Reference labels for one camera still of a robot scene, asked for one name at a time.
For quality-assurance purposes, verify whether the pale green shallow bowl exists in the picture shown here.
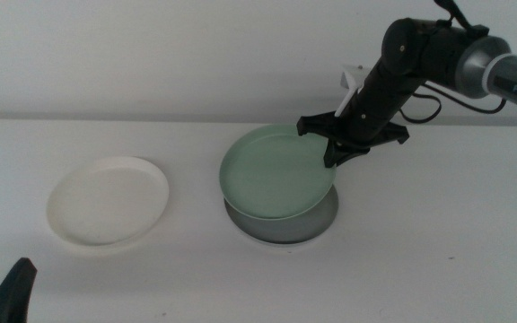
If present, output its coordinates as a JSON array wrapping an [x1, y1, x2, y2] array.
[[218, 124, 337, 221]]

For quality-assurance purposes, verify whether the grey shallow bowl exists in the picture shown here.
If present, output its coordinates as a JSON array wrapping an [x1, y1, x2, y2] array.
[[223, 183, 340, 245]]

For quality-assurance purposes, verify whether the white shallow bowl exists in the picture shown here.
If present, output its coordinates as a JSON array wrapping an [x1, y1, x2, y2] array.
[[46, 155, 171, 248]]

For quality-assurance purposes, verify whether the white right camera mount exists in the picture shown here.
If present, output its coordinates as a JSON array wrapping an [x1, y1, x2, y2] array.
[[333, 80, 364, 118]]

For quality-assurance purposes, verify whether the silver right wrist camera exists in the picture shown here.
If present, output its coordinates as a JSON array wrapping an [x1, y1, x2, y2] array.
[[339, 64, 372, 91]]

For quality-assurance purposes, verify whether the thin black right camera cable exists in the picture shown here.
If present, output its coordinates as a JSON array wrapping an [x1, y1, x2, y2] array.
[[397, 83, 509, 126]]

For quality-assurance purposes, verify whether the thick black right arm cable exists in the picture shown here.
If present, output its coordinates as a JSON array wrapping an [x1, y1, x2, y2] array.
[[433, 0, 491, 38]]

